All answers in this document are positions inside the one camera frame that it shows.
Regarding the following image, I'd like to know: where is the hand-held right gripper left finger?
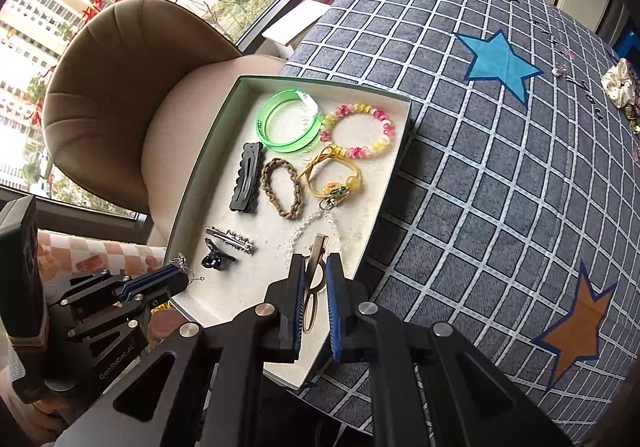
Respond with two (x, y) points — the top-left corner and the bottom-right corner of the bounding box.
(52, 253), (307, 447)

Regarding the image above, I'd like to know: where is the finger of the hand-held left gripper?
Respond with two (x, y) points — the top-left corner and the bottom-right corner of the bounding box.
(64, 283), (189, 344)
(55, 263), (190, 309)

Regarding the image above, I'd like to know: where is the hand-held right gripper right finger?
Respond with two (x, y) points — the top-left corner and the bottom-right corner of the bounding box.
(326, 252), (573, 447)

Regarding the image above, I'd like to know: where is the thin silver chain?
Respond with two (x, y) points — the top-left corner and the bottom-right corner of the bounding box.
(170, 252), (206, 284)

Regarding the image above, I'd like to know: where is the gold hair clip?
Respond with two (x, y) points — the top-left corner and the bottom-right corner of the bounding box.
(300, 233), (331, 334)

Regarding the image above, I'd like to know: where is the white tray box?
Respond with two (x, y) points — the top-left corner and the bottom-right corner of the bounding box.
(161, 75), (416, 390)

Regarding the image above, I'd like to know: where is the yellow cord bracelet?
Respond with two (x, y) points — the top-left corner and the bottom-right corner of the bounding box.
(296, 144), (365, 208)

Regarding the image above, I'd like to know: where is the black hair clip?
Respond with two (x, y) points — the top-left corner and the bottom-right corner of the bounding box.
(229, 142), (265, 214)

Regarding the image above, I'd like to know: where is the brown braided rope bracelet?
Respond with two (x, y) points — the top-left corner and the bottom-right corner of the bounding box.
(260, 157), (303, 219)

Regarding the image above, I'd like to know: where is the small black claw clip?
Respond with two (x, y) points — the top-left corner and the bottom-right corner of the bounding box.
(201, 237), (238, 272)

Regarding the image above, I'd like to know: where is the orange checked cushion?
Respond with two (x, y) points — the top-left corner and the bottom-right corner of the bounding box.
(35, 229), (168, 288)

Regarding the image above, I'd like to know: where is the silver rhinestone hair clip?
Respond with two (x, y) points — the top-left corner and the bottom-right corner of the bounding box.
(205, 226), (256, 255)

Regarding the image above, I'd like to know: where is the grey grid star tablecloth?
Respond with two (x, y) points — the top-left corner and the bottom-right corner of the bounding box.
(280, 0), (640, 445)

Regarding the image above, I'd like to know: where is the green translucent bangle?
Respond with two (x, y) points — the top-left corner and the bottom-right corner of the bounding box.
(256, 90), (323, 150)

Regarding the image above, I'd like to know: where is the beige upholstered chair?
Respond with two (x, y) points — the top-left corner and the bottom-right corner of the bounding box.
(41, 0), (288, 248)

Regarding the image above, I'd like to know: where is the green gold foil bow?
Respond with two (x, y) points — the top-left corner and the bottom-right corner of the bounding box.
(621, 100), (640, 135)

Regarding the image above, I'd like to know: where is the cream polka-dot scrunchie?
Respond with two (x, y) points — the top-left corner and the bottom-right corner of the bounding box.
(600, 58), (640, 109)

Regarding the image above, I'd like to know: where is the clear bead chain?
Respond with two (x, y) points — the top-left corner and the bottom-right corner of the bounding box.
(285, 207), (342, 260)

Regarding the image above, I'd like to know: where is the pink yellow bead bracelet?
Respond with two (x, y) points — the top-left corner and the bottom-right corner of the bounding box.
(320, 102), (396, 160)

